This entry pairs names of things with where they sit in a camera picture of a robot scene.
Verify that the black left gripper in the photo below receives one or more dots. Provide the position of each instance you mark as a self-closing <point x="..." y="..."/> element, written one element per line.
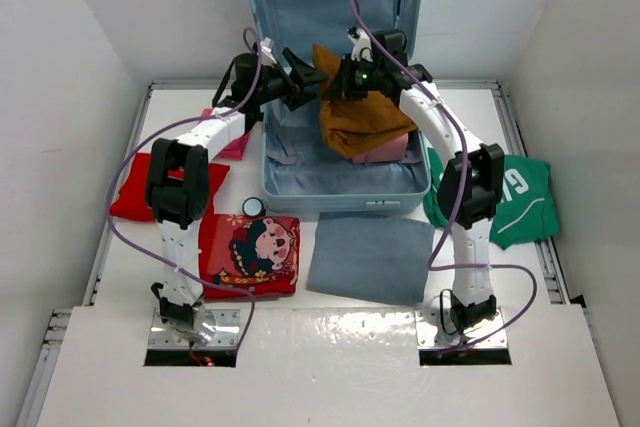
<point x="301" y="73"/>

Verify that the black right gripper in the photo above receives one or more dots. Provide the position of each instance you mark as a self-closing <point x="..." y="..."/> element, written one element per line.
<point x="342" y="86"/>

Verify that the brown trousers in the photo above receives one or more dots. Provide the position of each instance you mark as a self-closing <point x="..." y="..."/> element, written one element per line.
<point x="350" y="128"/>

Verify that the pink cosmetic case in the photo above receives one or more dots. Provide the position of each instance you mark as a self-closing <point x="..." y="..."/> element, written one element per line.
<point x="392" y="151"/>

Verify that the light blue suitcase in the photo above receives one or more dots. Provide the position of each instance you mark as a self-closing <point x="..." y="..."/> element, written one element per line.
<point x="333" y="156"/>

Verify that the red cartoon print cloth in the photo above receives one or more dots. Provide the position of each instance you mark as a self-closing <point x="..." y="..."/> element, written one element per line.
<point x="257" y="255"/>

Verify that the plain red cloth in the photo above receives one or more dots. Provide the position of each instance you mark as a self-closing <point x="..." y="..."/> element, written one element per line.
<point x="131" y="204"/>

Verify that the green lettered jersey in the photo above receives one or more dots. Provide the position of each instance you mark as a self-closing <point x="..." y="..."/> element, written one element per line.
<point x="527" y="211"/>

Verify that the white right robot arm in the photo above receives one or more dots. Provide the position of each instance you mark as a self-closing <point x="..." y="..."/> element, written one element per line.
<point x="470" y="189"/>

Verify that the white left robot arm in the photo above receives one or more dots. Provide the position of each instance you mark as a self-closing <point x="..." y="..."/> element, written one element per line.
<point x="178" y="183"/>

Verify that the front left suitcase wheel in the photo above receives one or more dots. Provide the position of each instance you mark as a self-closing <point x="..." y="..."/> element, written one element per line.
<point x="254" y="207"/>

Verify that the grey folded towel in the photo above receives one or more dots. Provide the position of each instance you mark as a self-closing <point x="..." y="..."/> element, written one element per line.
<point x="373" y="258"/>

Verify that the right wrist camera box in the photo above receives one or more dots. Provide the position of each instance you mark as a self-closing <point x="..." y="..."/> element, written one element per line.
<point x="394" y="42"/>

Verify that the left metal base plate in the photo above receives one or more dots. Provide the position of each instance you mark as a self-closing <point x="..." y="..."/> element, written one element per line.
<point x="212" y="329"/>

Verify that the metal base plate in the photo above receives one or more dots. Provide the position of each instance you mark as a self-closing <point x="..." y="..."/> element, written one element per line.
<point x="431" y="336"/>
<point x="212" y="329"/>

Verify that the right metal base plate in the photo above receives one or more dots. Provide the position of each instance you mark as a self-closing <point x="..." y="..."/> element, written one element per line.
<point x="431" y="336"/>

